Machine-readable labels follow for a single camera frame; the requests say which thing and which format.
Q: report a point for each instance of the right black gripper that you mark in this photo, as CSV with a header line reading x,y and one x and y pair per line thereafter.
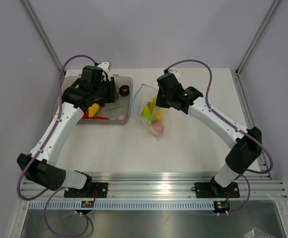
x,y
159,101

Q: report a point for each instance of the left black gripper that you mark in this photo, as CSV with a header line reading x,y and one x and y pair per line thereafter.
x,y
112,94

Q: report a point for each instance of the clear zip top bag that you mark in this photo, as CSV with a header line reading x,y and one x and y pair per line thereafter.
x,y
143,95

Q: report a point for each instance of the green apple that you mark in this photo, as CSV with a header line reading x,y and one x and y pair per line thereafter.
x,y
147,112

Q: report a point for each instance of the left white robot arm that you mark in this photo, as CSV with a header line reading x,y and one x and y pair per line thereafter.
x,y
39,165

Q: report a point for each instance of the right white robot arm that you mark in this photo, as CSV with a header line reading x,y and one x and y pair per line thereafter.
x,y
243,142

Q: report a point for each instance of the clear plastic food bin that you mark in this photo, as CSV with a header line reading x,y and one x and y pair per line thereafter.
x,y
114,114

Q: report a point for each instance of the crumpled plastic bag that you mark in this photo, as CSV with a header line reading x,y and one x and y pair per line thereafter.
x,y
257,233

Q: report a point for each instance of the dark avocado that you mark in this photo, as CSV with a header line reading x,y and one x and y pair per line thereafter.
x,y
124,90

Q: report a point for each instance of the yellow bell pepper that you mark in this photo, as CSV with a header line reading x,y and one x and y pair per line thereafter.
x,y
93,110

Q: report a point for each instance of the red chili pepper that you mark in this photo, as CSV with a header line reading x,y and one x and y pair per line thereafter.
x,y
99,118

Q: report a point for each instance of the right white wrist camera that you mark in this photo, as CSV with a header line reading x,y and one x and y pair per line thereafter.
x,y
175,72

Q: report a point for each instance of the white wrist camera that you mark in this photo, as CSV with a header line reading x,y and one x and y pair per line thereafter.
x,y
175,72
106,66

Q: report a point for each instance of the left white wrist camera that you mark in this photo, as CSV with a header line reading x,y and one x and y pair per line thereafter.
x,y
106,66

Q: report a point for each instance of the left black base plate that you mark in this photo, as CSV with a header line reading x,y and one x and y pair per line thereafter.
x,y
97,190

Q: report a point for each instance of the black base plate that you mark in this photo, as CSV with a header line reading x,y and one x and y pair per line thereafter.
x,y
97,190
203,189

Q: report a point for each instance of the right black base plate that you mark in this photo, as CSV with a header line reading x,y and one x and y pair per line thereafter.
x,y
203,189

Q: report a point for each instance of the left aluminium frame post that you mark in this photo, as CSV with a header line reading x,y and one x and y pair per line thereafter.
x,y
29,9

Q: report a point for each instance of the aluminium mounting rail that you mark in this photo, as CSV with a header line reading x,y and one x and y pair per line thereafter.
x,y
177,186

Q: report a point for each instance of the white slotted cable duct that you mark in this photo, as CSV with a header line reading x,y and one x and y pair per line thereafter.
x,y
122,205

